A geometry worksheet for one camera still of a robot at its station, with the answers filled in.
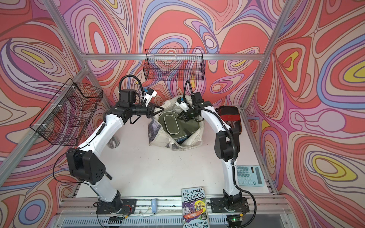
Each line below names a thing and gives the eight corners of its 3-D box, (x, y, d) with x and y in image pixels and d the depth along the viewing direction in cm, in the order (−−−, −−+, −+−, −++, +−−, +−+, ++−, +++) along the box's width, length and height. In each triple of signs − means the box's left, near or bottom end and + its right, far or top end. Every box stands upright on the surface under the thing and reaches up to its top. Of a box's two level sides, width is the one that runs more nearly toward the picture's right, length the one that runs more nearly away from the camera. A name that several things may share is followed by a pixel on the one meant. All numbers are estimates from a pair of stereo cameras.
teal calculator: (239, 186, 81) (241, 184, 78) (234, 167, 89) (236, 165, 86) (263, 186, 81) (266, 184, 78) (256, 167, 89) (259, 165, 86)
